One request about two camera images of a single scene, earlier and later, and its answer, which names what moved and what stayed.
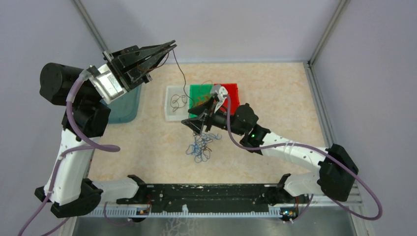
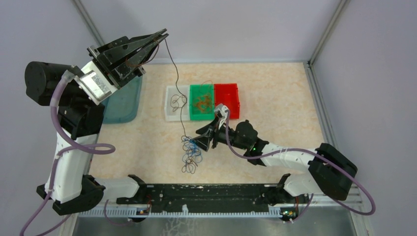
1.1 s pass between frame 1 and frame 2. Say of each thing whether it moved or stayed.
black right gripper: moved
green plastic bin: stayed
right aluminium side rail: stayed
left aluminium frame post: stayed
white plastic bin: stayed
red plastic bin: stayed
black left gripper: moved
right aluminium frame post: stayed
